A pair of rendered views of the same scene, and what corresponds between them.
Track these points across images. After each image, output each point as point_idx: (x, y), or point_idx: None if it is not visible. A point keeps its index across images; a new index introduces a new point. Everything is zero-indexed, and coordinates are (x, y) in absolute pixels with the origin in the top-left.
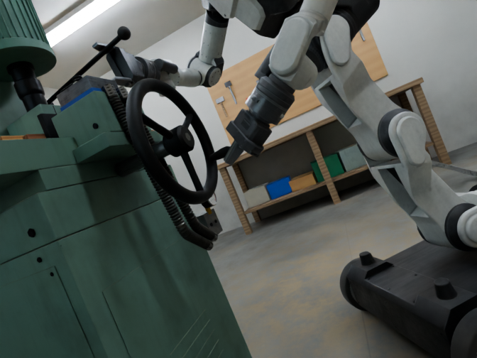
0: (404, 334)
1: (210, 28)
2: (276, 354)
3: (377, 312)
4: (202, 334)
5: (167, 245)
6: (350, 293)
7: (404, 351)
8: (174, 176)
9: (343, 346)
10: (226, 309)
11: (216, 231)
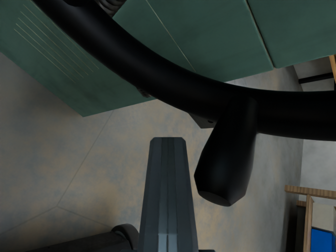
0: (34, 250)
1: None
2: (125, 142)
3: (79, 241)
4: (78, 51)
5: (152, 4)
6: (121, 231)
7: (40, 237)
8: (314, 56)
9: (89, 193)
10: (122, 99)
11: (193, 115)
